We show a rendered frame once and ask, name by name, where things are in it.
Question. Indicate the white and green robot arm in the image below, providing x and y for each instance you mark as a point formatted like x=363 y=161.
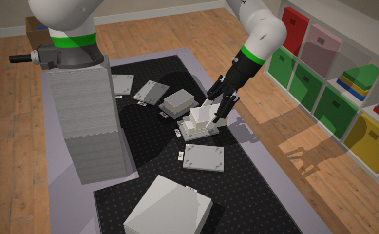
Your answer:
x=72 y=29

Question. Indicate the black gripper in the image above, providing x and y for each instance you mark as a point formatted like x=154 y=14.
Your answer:
x=228 y=85

